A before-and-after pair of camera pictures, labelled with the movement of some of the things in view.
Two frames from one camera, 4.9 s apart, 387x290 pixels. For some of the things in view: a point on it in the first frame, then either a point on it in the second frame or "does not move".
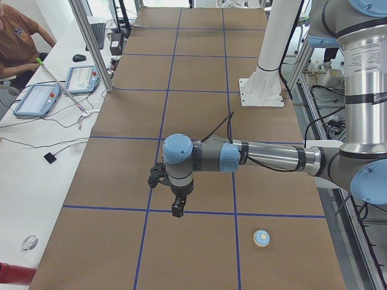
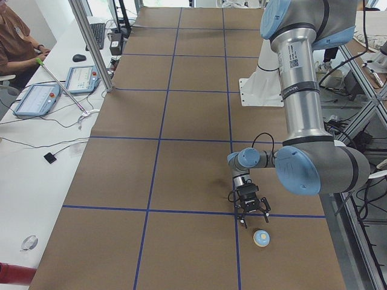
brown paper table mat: (243, 229) does not move
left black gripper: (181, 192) -> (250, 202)
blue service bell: (261, 238) does not move
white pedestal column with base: (262, 86) does not move
